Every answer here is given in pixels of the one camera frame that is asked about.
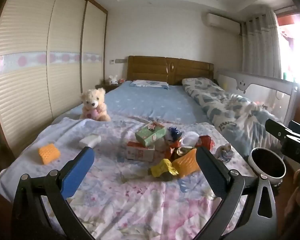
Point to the red snack wrapper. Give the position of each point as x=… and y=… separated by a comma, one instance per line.
x=205, y=142

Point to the cream sliding door wardrobe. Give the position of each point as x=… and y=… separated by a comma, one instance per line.
x=27, y=85

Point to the yellow wrapper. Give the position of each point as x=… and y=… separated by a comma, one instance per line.
x=162, y=168

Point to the green drink carton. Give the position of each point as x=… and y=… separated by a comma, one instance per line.
x=150, y=135

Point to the orange snack packet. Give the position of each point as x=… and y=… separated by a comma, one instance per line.
x=172, y=151

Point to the grey paper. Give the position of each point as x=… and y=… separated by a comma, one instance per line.
x=225, y=153

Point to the wooden headboard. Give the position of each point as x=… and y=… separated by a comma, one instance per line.
x=150, y=68

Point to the green bottle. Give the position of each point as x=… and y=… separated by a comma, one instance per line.
x=285, y=75

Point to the pink floral blanket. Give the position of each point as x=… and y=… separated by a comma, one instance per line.
x=130, y=200

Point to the blue patterned pillow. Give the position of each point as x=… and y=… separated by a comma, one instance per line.
x=148, y=84

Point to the grey bed guard rail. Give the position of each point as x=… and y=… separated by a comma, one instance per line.
x=260, y=90

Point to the blue bed sheet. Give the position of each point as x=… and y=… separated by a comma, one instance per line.
x=150, y=102

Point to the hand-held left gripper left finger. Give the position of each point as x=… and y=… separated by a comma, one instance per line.
x=76, y=172

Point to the orange ridged packet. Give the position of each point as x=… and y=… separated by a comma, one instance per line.
x=186, y=164

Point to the white rabbit toy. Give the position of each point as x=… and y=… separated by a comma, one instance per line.
x=111, y=80

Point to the grey patterned curtain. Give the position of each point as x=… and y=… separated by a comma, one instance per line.
x=261, y=45

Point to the red and white carton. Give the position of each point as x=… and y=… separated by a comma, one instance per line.
x=140, y=153

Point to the orange mesh sponge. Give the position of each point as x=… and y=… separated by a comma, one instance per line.
x=48, y=154

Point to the dark wooden nightstand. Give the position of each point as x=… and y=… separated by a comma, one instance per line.
x=106, y=87

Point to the white quilt with blue print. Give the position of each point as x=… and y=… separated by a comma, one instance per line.
x=220, y=105

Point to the person's right hand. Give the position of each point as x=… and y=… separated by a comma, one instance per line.
x=296, y=207

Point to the white air conditioner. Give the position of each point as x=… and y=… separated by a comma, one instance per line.
x=222, y=23

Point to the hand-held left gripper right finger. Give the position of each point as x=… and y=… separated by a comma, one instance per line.
x=210, y=172

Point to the blue and white wrapper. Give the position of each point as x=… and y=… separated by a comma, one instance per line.
x=173, y=133

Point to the small white box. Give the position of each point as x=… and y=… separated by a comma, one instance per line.
x=90, y=140

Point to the white bin with black inside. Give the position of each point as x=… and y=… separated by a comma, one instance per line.
x=267, y=165

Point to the beige teddy bear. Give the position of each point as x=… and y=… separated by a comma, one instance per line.
x=93, y=105

